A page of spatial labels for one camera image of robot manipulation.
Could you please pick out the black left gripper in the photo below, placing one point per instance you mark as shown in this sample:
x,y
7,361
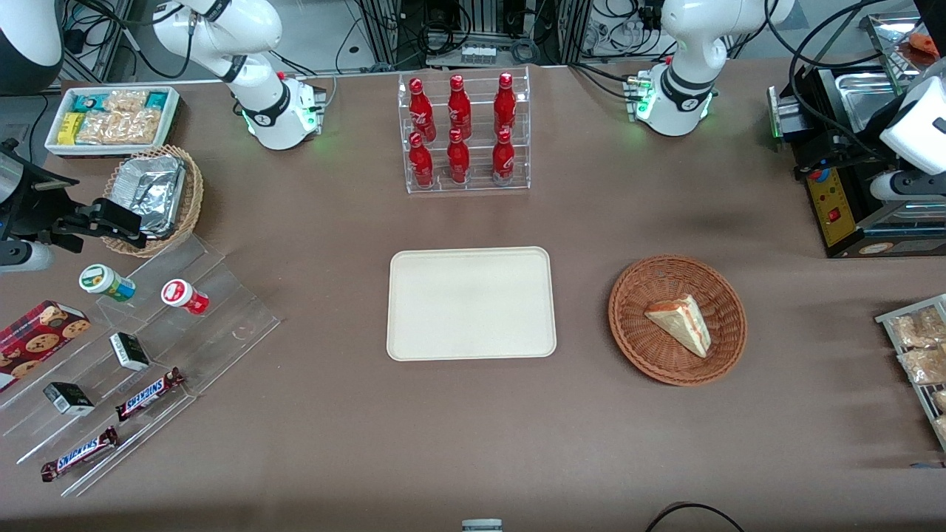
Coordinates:
x,y
850,150

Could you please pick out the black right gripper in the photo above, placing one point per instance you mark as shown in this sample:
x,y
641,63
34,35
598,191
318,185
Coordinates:
x,y
37,205

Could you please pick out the triangular sandwich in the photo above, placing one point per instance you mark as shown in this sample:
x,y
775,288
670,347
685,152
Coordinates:
x,y
684,321

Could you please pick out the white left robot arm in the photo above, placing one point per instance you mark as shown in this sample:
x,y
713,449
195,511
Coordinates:
x,y
687,44

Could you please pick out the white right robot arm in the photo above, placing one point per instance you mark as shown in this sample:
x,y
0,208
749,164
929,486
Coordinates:
x,y
259,29

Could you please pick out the light tan wicker basket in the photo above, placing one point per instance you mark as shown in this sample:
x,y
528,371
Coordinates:
x,y
194,199

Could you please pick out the shiny metal tray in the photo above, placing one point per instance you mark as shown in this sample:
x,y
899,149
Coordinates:
x,y
883,37

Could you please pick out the brown round wicker basket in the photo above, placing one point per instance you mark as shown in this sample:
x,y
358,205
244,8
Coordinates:
x,y
643,347

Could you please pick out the cream rectangular tray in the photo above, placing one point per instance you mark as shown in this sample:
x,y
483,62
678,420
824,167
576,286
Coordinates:
x,y
471,304

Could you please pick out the green blue white-lidded jar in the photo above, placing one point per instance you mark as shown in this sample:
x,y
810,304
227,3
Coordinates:
x,y
100,281

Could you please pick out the silver foil packets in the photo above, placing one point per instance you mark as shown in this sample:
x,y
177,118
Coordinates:
x,y
151,193

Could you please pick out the black sealing machine yellow panel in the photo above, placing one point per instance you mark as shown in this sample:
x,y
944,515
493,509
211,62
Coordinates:
x,y
835,214

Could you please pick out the large clear cracker bag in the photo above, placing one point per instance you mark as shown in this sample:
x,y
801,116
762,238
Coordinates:
x,y
122,128

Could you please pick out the yellow snack packet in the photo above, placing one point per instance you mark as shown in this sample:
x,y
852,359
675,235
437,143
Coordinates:
x,y
71,128

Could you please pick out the red white-lidded jar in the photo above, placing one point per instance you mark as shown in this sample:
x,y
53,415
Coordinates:
x,y
181,294

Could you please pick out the teal snack packet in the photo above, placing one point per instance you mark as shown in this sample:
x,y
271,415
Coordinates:
x,y
157,99
89,102

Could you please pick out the white plastic snack bin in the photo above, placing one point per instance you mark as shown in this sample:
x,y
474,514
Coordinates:
x,y
171,122

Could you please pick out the small clear cracker bag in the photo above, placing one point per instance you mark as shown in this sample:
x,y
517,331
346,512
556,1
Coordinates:
x,y
127,100

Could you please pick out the orange food item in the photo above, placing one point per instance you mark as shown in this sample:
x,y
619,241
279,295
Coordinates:
x,y
924,42

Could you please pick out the small dark green box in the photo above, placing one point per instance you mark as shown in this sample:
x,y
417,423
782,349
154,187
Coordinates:
x,y
129,351
68,399

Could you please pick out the red chocolate chip cookie box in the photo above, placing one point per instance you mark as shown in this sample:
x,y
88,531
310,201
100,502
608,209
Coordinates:
x,y
37,340

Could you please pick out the clear acrylic stepped display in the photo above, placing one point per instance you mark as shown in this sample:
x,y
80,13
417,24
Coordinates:
x,y
222,325

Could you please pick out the Snickers chocolate bar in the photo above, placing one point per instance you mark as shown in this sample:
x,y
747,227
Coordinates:
x,y
80,454
148,395

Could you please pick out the clear bag of pastries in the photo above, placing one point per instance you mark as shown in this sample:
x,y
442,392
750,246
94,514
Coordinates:
x,y
916,329
925,365
941,400

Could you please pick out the red soda bottle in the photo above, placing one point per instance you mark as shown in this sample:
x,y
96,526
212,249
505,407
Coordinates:
x,y
421,162
505,103
419,107
458,159
503,157
459,107

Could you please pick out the clear acrylic bottle rack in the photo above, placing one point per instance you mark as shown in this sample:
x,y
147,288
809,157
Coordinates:
x,y
465,188

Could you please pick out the white power strip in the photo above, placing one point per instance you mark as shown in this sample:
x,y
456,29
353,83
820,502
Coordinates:
x,y
478,53

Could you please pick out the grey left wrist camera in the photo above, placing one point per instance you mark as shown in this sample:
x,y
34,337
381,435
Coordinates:
x,y
905,186

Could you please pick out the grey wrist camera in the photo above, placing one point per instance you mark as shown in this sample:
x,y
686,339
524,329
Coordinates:
x,y
905,186
26,256

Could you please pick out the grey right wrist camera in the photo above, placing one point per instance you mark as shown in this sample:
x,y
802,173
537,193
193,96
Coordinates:
x,y
26,256

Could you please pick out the aluminium frame post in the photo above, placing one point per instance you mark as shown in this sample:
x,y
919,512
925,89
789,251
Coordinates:
x,y
100,37

